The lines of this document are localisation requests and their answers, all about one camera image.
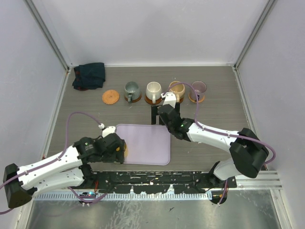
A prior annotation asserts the beige ceramic mug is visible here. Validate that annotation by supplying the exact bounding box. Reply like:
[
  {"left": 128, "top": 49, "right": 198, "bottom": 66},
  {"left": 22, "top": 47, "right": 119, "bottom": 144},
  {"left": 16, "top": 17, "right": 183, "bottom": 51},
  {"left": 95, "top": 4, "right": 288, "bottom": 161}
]
[{"left": 169, "top": 81, "right": 185, "bottom": 97}]

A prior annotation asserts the yellow transparent mug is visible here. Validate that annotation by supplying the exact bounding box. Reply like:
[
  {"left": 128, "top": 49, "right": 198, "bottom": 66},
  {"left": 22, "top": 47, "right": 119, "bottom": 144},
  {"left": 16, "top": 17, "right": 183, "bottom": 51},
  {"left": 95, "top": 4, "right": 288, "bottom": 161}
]
[{"left": 116, "top": 142, "right": 128, "bottom": 157}]

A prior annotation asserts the white ceramic mug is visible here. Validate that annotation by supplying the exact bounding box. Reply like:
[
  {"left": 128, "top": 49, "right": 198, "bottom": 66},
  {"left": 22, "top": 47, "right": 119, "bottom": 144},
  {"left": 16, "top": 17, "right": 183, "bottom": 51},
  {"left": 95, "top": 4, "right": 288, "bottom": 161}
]
[{"left": 145, "top": 82, "right": 162, "bottom": 103}]

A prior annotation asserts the woven rattan coaster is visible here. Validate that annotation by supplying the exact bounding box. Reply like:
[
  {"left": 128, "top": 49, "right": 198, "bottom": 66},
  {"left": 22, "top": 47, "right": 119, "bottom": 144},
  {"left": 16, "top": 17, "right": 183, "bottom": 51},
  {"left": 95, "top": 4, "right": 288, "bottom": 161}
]
[
  {"left": 188, "top": 93, "right": 205, "bottom": 103},
  {"left": 102, "top": 90, "right": 120, "bottom": 105}
]

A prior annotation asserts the grey-green ceramic mug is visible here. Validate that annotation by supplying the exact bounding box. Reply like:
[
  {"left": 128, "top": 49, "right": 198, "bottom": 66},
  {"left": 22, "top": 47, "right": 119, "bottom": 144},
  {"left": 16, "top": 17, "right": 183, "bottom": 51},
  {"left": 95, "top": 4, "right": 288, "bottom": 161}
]
[{"left": 124, "top": 82, "right": 142, "bottom": 101}]

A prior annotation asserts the purple transparent mug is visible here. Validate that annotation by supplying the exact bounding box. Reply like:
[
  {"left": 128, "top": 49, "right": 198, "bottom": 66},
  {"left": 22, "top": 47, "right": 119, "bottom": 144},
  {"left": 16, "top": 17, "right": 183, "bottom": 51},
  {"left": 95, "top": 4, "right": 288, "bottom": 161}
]
[{"left": 190, "top": 81, "right": 207, "bottom": 94}]

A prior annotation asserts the lavender plastic tray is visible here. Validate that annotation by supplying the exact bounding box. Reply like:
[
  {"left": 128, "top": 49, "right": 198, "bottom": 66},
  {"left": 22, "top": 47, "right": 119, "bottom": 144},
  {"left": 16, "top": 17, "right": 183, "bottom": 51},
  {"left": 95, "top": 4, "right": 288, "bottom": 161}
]
[{"left": 116, "top": 124, "right": 171, "bottom": 166}]

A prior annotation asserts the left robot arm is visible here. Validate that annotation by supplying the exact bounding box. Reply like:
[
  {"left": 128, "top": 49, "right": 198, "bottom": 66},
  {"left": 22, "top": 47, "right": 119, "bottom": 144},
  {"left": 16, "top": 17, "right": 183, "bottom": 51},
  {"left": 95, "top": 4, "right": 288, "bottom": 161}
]
[{"left": 2, "top": 133, "right": 127, "bottom": 209}]

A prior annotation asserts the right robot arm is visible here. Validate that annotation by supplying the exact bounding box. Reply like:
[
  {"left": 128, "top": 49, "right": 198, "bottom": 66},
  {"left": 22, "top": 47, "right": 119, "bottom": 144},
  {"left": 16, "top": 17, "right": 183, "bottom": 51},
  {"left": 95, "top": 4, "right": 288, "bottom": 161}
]
[{"left": 151, "top": 104, "right": 269, "bottom": 188}]

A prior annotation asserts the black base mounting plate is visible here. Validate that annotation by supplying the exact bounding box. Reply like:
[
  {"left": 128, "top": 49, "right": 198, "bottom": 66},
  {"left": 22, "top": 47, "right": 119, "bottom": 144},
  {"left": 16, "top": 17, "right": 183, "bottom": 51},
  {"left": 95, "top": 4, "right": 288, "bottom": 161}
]
[{"left": 71, "top": 171, "right": 224, "bottom": 194}]

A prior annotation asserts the dark blue folded cloth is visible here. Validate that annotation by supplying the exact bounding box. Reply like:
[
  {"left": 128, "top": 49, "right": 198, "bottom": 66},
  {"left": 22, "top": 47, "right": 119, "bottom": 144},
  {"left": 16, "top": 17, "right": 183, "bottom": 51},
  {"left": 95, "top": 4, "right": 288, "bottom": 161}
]
[{"left": 72, "top": 62, "right": 106, "bottom": 91}]

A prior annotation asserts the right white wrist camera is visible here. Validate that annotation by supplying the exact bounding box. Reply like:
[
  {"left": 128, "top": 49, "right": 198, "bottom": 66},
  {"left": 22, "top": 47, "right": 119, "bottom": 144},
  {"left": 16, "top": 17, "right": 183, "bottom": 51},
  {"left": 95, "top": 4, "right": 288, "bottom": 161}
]
[{"left": 161, "top": 92, "right": 177, "bottom": 108}]

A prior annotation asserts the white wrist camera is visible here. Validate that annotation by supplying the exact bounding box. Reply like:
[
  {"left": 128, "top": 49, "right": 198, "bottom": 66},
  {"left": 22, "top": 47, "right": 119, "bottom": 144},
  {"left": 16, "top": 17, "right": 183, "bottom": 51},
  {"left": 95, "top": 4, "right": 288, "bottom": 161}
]
[
  {"left": 161, "top": 92, "right": 177, "bottom": 108},
  {"left": 98, "top": 123, "right": 116, "bottom": 137}
]

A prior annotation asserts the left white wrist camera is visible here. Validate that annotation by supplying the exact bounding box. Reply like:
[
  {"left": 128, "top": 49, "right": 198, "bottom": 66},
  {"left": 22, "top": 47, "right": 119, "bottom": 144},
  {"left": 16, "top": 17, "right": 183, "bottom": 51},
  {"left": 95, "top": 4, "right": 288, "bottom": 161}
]
[{"left": 98, "top": 123, "right": 116, "bottom": 137}]

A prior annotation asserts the slotted cable duct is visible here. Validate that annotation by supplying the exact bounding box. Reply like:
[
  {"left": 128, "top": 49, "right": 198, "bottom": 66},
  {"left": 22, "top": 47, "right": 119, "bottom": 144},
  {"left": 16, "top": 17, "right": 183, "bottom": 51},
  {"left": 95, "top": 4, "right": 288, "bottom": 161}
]
[{"left": 34, "top": 191, "right": 212, "bottom": 201}]

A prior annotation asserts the aluminium front rail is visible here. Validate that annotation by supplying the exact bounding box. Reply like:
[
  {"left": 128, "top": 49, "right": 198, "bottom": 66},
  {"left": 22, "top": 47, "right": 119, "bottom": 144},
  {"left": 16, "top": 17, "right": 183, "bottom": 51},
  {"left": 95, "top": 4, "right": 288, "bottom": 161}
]
[{"left": 23, "top": 168, "right": 282, "bottom": 194}]

